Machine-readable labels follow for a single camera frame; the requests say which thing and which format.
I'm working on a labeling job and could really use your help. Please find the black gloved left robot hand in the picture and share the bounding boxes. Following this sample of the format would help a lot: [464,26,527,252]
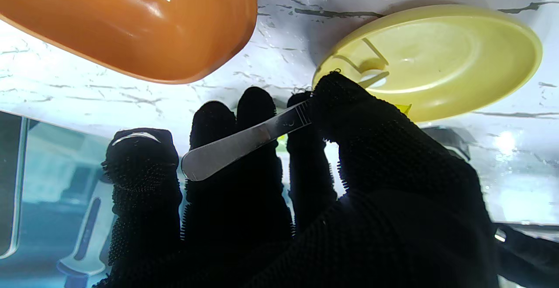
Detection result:
[493,223,559,288]

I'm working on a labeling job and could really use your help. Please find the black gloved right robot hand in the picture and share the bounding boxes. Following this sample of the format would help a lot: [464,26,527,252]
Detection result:
[94,72,500,288]

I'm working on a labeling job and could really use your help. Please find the metal tweezers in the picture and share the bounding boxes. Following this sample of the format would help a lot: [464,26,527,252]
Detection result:
[181,38,390,181]

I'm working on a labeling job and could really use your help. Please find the yellow round dish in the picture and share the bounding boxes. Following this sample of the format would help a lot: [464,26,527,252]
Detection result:
[312,4,543,122]

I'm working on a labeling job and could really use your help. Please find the orange dish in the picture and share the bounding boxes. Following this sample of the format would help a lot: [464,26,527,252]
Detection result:
[0,0,258,84]

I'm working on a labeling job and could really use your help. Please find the printed laboratory backdrop poster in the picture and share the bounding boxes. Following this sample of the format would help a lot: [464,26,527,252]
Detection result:
[0,109,559,288]

